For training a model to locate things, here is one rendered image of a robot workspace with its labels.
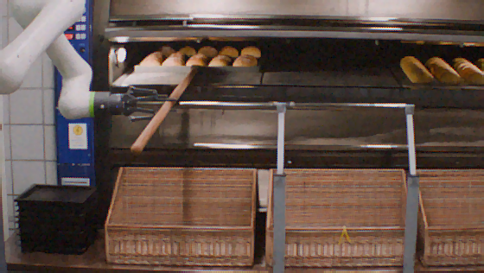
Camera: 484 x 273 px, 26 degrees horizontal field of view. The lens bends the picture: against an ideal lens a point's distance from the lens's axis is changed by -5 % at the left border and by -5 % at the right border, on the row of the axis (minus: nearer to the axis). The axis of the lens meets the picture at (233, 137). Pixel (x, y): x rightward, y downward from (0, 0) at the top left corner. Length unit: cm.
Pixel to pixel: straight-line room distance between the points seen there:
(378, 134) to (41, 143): 139
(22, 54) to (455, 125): 195
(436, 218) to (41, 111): 169
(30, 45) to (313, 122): 149
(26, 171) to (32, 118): 23
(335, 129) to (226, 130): 44
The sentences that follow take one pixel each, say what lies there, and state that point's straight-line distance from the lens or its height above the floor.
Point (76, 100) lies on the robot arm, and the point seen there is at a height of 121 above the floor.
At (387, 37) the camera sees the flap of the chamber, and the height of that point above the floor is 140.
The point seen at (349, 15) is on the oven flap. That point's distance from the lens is 438.
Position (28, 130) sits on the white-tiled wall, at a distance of 460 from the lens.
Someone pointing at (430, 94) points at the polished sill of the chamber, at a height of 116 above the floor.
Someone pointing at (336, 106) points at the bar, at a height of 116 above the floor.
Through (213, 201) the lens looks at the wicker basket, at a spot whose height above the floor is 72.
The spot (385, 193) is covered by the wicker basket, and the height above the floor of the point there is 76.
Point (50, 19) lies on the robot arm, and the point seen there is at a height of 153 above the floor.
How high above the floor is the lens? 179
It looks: 11 degrees down
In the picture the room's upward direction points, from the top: straight up
